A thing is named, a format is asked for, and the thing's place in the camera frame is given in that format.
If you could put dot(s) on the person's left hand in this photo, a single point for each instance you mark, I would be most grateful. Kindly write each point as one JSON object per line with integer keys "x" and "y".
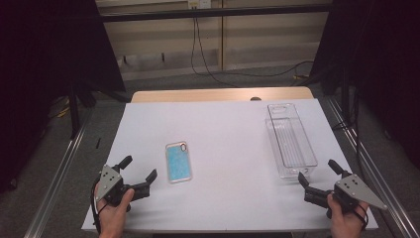
{"x": 112, "y": 219}

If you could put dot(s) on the clear plastic storage box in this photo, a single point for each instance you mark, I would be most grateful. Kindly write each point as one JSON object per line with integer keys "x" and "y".
{"x": 292, "y": 142}

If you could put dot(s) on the small black stick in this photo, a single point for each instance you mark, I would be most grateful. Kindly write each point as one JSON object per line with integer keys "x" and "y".
{"x": 98, "y": 142}

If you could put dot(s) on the black curtain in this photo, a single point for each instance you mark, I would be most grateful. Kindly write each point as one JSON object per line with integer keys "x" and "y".
{"x": 49, "y": 66}
{"x": 379, "y": 66}

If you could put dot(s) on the white wall socket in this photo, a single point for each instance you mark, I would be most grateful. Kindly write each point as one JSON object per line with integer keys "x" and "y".
{"x": 199, "y": 3}

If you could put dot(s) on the person's right hand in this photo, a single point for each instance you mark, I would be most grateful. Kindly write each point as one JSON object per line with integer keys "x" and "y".
{"x": 346, "y": 224}

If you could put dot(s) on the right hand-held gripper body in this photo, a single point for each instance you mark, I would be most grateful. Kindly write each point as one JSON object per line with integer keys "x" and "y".
{"x": 355, "y": 190}

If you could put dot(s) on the white table cover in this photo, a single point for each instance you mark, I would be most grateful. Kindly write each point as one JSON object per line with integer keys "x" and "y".
{"x": 231, "y": 148}

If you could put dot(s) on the wooden panel post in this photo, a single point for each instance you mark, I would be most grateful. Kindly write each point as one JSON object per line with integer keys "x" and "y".
{"x": 222, "y": 36}

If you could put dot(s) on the black horizontal bar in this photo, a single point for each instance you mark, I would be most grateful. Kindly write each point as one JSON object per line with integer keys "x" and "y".
{"x": 214, "y": 13}

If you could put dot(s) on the aluminium floor rail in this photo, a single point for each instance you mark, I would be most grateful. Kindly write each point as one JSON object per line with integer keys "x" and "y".
{"x": 383, "y": 185}
{"x": 56, "y": 185}

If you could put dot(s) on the clear-rimmed phone case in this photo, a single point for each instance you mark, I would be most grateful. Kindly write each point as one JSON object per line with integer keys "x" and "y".
{"x": 177, "y": 163}

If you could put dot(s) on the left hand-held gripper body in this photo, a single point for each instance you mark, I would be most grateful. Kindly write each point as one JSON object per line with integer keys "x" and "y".
{"x": 110, "y": 180}

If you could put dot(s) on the black stand leg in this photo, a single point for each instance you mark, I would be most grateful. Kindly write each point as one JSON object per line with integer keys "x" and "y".
{"x": 74, "y": 112}

